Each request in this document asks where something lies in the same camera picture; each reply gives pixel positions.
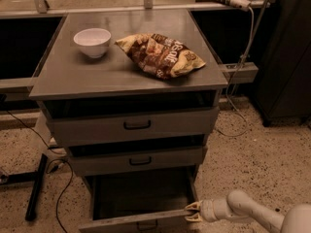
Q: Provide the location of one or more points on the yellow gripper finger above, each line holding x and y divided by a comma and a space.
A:
194, 218
195, 206

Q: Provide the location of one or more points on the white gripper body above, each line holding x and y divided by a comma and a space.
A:
207, 210

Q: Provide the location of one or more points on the grey bottom drawer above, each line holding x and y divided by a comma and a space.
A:
141, 202

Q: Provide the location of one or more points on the grey drawer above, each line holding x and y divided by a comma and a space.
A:
141, 202
136, 161
91, 130

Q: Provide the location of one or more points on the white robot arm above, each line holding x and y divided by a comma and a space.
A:
238, 206

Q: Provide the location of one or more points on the grey middle drawer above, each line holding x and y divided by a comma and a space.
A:
136, 161

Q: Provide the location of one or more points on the grey drawer cabinet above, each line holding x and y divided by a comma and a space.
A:
72, 85

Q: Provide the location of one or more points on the grey top drawer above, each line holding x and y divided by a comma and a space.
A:
91, 130

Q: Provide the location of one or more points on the brown yellow chip bag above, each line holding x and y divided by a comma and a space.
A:
160, 56

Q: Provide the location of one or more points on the black metal floor bar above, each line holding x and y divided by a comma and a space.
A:
38, 179

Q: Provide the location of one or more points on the white bowl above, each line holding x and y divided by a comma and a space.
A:
93, 42

